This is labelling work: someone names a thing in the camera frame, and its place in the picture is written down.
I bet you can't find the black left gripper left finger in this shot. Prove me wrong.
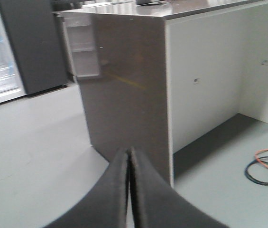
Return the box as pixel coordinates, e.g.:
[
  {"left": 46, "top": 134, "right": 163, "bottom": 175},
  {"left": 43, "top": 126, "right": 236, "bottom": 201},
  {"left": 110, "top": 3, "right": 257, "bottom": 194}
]
[{"left": 46, "top": 149, "right": 129, "bottom": 228}]

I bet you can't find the grey kitchen island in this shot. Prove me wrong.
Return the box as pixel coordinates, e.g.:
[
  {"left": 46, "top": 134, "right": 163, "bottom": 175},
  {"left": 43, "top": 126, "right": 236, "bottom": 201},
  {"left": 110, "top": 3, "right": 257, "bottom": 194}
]
[{"left": 58, "top": 0, "right": 268, "bottom": 184}]

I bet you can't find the black floor cable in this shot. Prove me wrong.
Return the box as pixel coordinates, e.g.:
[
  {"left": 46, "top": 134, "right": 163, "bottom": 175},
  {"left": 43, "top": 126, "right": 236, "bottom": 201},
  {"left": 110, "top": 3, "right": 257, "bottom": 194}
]
[{"left": 244, "top": 155, "right": 268, "bottom": 185}]

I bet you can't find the dark grey fridge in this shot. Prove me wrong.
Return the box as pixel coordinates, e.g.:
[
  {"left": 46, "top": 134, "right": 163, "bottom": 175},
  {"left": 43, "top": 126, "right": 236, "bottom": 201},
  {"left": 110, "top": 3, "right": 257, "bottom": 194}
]
[{"left": 0, "top": 0, "right": 67, "bottom": 103}]

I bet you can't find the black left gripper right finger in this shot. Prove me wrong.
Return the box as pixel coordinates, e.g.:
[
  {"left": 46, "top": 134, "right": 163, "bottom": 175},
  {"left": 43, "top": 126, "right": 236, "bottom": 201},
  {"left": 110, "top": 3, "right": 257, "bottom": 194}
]
[{"left": 128, "top": 148, "right": 226, "bottom": 228}]

